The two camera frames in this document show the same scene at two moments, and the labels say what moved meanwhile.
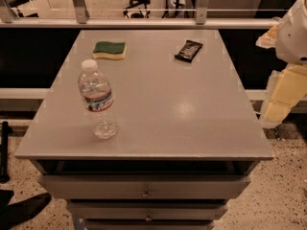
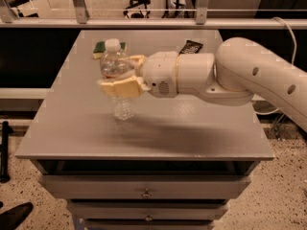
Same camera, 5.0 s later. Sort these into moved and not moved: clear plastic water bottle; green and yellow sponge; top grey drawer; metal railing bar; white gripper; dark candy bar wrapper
Moved: white gripper; clear plastic water bottle
Not moved: metal railing bar; dark candy bar wrapper; top grey drawer; green and yellow sponge
